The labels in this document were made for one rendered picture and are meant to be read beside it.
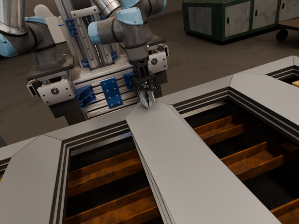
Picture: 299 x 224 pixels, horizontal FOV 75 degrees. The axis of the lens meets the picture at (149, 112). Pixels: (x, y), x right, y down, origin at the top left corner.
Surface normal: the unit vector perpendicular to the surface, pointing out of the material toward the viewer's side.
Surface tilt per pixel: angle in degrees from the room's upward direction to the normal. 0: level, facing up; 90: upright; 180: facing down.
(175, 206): 0
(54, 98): 90
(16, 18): 127
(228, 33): 90
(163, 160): 0
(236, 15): 90
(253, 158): 0
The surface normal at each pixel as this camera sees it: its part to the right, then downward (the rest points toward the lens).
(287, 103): -0.18, -0.83
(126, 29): -0.33, 0.56
